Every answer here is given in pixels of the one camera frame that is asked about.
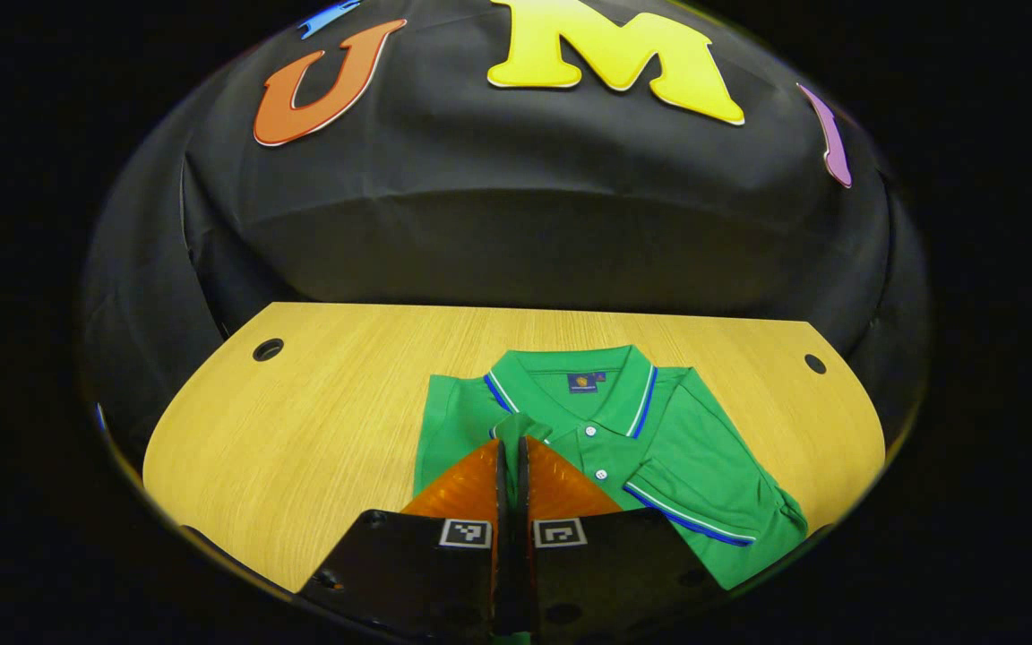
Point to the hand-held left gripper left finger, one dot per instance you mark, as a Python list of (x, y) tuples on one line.
[(408, 573)]

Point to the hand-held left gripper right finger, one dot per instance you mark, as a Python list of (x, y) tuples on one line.
[(623, 573)]

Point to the green T-shirt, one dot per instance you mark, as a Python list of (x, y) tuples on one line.
[(704, 448)]

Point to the round black table grommet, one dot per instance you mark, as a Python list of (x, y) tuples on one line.
[(815, 364), (268, 349)]

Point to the black backdrop cloth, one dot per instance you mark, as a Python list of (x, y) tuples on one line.
[(525, 224)]

